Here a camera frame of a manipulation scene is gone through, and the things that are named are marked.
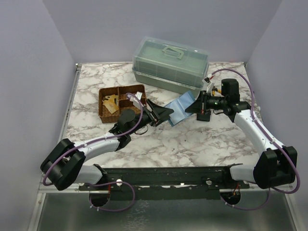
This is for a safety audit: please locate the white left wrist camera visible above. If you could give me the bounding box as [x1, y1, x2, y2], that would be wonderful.
[127, 91, 144, 110]

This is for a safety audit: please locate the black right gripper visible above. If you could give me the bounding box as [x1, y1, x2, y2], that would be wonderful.
[186, 90, 228, 114]

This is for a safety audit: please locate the brown wicker divided basket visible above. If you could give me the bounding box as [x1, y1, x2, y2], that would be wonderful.
[98, 84, 146, 123]

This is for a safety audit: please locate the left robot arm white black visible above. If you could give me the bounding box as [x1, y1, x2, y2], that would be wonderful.
[40, 100, 174, 191]

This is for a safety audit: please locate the tan card in basket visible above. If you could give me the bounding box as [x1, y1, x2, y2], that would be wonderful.
[103, 94, 119, 114]

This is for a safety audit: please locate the purple cable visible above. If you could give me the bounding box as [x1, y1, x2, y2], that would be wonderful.
[42, 92, 142, 213]
[206, 69, 302, 211]

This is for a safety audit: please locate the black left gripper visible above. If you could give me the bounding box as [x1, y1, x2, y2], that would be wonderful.
[128, 100, 173, 136]

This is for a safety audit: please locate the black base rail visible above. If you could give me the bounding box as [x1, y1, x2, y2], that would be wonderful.
[74, 166, 262, 201]

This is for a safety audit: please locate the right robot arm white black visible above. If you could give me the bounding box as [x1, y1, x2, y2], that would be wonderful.
[185, 78, 297, 189]

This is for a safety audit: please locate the left aluminium side rail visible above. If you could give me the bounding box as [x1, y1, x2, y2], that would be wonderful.
[55, 64, 82, 145]

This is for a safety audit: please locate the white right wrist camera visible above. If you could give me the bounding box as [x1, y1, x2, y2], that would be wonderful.
[203, 77, 214, 94]

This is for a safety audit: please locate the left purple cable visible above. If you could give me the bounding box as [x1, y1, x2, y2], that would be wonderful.
[42, 92, 142, 213]

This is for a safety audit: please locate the blue leather card holder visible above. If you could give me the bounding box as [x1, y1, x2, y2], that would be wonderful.
[165, 91, 195, 127]

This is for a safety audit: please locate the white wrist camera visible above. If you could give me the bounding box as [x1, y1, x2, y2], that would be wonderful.
[203, 77, 214, 94]
[127, 91, 144, 110]

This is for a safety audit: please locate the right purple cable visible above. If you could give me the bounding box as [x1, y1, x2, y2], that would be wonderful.
[206, 69, 302, 211]

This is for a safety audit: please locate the green plastic storage box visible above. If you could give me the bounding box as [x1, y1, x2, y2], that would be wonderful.
[132, 37, 209, 97]

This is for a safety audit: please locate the black leather card holder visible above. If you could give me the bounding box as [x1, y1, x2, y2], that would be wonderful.
[196, 111, 211, 122]

